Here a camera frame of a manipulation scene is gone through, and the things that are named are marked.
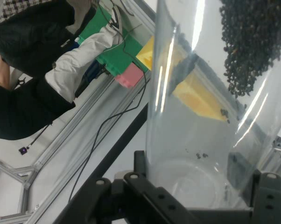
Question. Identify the bare bystander hand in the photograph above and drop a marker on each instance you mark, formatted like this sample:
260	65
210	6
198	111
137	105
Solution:
1	72

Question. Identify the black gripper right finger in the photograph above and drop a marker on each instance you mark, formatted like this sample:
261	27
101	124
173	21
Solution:
269	193

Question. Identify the black seeds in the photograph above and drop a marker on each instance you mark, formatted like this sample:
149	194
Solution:
252	46

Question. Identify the short aluminium frame rail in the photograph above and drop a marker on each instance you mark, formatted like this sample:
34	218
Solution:
68	140

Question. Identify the yellow foam bin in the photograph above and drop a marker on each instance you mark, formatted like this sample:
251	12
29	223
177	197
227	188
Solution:
145	56

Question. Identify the small black purple-lit device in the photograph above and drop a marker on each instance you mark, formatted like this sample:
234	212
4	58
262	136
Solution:
23	151

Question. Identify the aluminium frame post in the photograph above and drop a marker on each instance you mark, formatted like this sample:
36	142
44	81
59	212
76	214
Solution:
140	14

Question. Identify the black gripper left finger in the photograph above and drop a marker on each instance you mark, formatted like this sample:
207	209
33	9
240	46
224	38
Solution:
135	198

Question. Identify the white jacket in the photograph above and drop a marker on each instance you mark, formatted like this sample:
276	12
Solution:
79	58

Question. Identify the person in black jacket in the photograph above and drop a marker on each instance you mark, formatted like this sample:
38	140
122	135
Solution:
26	46

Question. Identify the pink foam block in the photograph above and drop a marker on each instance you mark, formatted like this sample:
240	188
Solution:
128	75

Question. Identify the clear plastic jar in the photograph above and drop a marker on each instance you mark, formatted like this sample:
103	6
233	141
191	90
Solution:
189	130

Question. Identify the houndstooth fabric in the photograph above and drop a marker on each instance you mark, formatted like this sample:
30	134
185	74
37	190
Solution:
26	7

